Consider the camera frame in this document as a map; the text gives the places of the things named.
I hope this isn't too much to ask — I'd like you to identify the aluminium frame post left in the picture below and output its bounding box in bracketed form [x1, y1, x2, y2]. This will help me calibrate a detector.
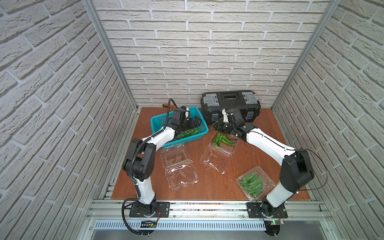
[83, 0, 139, 111]

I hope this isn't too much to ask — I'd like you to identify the aluminium frame post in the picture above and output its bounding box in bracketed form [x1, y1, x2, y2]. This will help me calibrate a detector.
[271, 0, 341, 111]
[83, 0, 139, 111]

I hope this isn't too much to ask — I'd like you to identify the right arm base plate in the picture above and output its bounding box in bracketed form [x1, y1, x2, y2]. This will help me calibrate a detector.
[246, 202, 288, 219]

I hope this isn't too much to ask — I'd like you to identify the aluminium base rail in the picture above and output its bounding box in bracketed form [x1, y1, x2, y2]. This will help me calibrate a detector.
[86, 200, 332, 231]

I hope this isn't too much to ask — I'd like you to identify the teal plastic basket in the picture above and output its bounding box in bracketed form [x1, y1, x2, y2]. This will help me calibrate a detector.
[150, 106, 209, 149]

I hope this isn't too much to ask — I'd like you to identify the clear pepper container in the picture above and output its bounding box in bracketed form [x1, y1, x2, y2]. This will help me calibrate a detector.
[236, 166, 275, 201]
[200, 131, 239, 174]

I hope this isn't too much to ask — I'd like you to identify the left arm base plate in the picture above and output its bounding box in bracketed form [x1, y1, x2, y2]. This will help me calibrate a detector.
[129, 201, 171, 218]

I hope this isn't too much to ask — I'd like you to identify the clear clamshell container with peppers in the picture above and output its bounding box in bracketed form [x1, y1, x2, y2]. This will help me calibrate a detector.
[160, 145, 199, 191]

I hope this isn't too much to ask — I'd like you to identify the black toolbox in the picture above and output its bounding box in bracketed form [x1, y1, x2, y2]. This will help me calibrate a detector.
[201, 90, 261, 125]

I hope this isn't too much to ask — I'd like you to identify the black corrugated cable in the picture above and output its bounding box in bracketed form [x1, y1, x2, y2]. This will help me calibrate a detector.
[128, 98, 179, 181]

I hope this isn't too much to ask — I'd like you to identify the aluminium frame post right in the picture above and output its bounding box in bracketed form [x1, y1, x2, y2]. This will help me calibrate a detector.
[271, 0, 341, 111]

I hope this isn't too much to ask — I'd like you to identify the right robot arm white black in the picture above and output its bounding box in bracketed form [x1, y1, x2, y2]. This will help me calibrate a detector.
[214, 109, 315, 218]

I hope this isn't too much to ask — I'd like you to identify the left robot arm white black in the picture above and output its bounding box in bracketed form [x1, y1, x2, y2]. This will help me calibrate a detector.
[122, 116, 203, 211]

